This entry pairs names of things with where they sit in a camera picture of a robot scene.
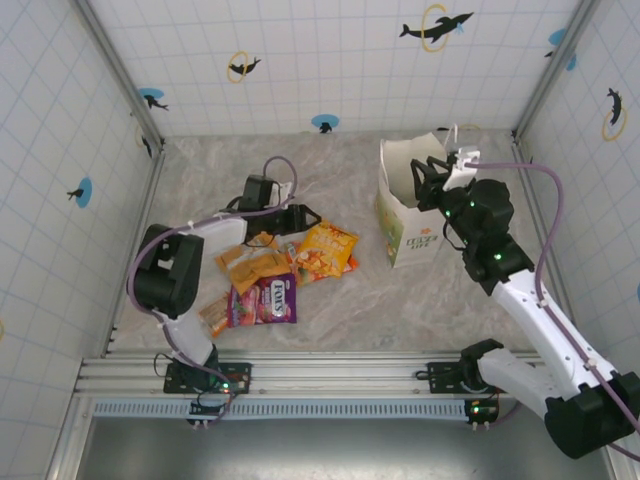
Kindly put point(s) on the right controller board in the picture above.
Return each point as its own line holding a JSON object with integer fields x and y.
{"x": 482, "y": 410}

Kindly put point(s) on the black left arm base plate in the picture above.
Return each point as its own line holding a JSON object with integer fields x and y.
{"x": 240, "y": 375}

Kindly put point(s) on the orange snack packet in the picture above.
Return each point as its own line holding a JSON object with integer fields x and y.
{"x": 305, "y": 267}

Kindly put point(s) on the clear orange wafer packet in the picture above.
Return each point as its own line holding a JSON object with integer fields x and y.
{"x": 215, "y": 315}

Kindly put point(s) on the aluminium table side rail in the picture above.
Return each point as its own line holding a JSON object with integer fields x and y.
{"x": 135, "y": 250}
{"x": 537, "y": 220}

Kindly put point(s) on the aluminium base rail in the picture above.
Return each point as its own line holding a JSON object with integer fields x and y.
{"x": 325, "y": 370}

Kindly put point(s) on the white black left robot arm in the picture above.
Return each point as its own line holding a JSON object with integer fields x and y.
{"x": 170, "y": 270}

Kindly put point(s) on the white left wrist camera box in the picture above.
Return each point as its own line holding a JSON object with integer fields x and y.
{"x": 285, "y": 191}

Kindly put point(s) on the blue oval shark sticker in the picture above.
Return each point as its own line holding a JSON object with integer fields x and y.
{"x": 560, "y": 37}
{"x": 325, "y": 122}
{"x": 82, "y": 192}
{"x": 152, "y": 97}

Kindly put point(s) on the grey metal sheet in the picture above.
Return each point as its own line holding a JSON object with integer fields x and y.
{"x": 325, "y": 450}

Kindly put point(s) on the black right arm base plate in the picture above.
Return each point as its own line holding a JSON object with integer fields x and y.
{"x": 442, "y": 375}

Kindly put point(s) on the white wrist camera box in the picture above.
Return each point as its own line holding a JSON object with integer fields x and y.
{"x": 285, "y": 191}
{"x": 460, "y": 167}

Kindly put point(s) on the large mustard snack packet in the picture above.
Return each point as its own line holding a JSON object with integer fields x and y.
{"x": 255, "y": 272}

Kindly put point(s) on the small mustard snack packet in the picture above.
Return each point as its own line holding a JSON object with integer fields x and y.
{"x": 260, "y": 241}
{"x": 230, "y": 259}

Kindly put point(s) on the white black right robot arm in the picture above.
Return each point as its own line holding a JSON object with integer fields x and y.
{"x": 530, "y": 310}

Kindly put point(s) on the purple candy bag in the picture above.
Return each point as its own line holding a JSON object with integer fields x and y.
{"x": 265, "y": 300}

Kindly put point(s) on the aluminium frame post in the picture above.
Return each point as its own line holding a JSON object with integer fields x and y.
{"x": 555, "y": 70}
{"x": 120, "y": 75}

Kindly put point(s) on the yellow chips bag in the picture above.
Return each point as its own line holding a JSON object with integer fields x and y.
{"x": 330, "y": 247}

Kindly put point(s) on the left controller board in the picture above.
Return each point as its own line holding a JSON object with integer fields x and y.
{"x": 220, "y": 395}

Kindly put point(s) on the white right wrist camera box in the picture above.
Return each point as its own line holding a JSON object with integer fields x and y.
{"x": 460, "y": 167}

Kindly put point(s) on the controller board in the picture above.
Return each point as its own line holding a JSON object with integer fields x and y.
{"x": 482, "y": 410}
{"x": 220, "y": 395}

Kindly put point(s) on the white paper bag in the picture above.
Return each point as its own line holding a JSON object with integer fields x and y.
{"x": 405, "y": 235}

